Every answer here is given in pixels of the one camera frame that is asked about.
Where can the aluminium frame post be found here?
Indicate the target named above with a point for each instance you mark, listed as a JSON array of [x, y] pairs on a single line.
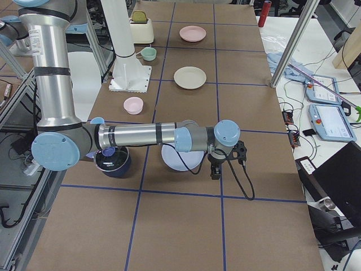
[[296, 35]]

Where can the red cylinder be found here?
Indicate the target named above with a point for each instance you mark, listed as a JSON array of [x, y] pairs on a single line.
[[264, 13]]

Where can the metal grabber stick green handle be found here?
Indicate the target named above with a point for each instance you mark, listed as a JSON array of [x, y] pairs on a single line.
[[357, 108]]

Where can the blue cloth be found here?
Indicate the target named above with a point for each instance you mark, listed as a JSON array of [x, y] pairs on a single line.
[[289, 72]]

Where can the beige plate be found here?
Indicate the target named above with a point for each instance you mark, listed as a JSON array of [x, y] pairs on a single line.
[[190, 77]]

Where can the upper teach pendant tablet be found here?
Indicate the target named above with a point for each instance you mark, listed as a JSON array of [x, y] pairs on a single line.
[[330, 123]]

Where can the pink bowl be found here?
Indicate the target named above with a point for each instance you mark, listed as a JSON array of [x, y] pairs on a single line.
[[133, 105]]

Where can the clear plastic bag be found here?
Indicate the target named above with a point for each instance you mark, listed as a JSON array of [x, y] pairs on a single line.
[[273, 43]]

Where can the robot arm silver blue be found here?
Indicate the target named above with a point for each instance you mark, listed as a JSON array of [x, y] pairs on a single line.
[[63, 139]]

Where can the blue plate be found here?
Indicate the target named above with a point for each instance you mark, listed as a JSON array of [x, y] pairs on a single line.
[[182, 160]]

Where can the green bowl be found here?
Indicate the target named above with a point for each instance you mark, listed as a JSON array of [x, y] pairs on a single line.
[[148, 53]]

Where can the dark blue pot with lid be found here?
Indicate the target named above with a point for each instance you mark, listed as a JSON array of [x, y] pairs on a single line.
[[113, 161]]

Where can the cream toaster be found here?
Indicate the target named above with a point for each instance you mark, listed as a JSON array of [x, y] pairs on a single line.
[[141, 27]]

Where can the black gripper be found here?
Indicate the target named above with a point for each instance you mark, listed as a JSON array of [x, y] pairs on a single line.
[[215, 163]]

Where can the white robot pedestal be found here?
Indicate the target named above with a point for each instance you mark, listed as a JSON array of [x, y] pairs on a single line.
[[128, 73]]

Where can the black laptop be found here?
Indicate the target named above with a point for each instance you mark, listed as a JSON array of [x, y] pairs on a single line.
[[337, 178]]

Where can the pink plate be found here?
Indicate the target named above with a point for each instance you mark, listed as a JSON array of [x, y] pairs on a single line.
[[192, 33]]

